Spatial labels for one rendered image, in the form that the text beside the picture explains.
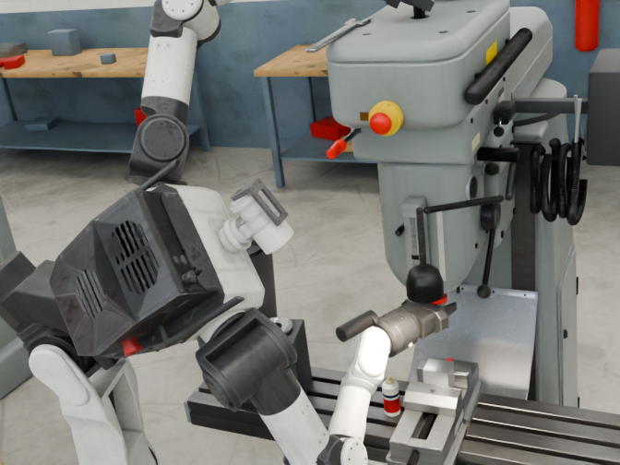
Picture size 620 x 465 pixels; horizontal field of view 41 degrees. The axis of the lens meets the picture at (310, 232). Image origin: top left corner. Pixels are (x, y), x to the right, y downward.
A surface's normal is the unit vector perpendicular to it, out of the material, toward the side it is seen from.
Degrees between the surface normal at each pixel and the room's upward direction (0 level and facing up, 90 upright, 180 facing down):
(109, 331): 74
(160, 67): 55
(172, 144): 62
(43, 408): 0
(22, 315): 90
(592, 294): 0
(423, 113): 90
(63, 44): 90
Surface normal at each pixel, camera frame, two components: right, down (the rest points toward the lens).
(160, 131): 0.25, -0.11
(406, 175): -0.40, 0.43
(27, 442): -0.11, -0.90
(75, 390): -0.19, 0.43
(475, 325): -0.42, -0.03
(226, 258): 0.77, -0.49
